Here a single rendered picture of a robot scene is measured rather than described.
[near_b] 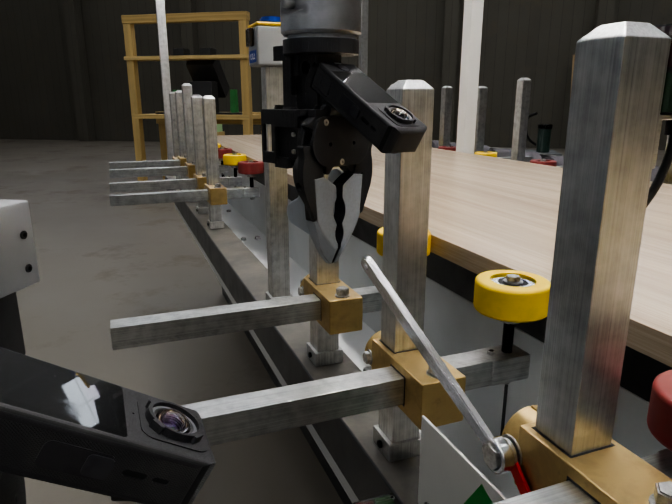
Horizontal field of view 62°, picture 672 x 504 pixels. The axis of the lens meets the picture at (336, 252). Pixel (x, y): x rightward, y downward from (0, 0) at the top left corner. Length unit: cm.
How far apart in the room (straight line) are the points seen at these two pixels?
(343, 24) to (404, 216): 19
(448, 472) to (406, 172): 28
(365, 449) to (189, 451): 46
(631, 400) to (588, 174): 36
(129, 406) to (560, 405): 27
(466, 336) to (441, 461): 37
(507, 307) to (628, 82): 31
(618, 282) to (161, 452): 28
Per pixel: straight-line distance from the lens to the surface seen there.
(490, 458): 45
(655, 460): 46
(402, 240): 57
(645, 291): 67
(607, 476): 41
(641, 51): 36
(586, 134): 37
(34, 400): 24
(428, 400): 57
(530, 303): 61
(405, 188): 56
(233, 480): 182
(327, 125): 52
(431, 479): 59
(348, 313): 78
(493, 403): 87
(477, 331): 87
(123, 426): 25
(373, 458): 68
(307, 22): 52
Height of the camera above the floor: 110
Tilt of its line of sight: 15 degrees down
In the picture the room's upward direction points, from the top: straight up
